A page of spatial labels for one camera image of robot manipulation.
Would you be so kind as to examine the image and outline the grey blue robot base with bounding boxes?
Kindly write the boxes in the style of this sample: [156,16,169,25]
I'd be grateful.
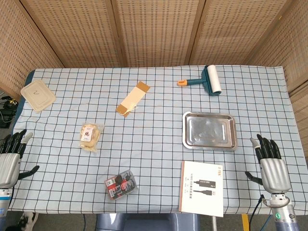
[95,212,201,231]

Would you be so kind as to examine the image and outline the clear box of batteries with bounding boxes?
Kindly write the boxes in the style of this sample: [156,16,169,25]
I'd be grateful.
[104,169,139,201]

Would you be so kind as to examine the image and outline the black cable at right wrist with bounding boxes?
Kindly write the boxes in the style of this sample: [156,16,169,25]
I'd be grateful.
[248,194,267,231]

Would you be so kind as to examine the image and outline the blue checkered tablecloth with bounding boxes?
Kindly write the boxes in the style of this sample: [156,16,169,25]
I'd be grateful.
[8,64,308,216]

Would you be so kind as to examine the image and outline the woven bamboo folding screen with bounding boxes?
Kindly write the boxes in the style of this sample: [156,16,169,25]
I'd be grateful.
[0,0,308,159]

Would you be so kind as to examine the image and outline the teal lint roller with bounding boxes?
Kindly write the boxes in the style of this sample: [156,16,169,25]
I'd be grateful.
[177,64,222,97]

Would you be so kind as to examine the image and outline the stainless steel tray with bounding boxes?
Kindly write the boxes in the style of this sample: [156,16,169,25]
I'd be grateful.
[182,111,238,152]

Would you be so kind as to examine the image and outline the beige pulp container lid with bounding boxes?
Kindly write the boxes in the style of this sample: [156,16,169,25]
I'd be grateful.
[20,79,57,113]

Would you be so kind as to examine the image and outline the black and yellow equipment pile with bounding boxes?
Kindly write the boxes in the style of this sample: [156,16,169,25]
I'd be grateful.
[0,95,19,128]

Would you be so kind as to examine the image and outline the clear bag of snacks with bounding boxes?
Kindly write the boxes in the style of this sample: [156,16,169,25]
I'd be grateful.
[79,122,105,153]

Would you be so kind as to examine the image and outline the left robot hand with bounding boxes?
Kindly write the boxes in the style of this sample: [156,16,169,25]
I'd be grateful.
[0,129,40,189]

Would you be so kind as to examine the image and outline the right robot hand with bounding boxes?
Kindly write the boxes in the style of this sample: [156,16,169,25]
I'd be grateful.
[244,134,292,193]

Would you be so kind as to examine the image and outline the white product box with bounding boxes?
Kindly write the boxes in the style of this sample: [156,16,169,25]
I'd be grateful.
[179,160,224,218]

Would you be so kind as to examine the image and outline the brown and cream paper box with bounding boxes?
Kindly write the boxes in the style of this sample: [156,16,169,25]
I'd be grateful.
[115,81,151,118]

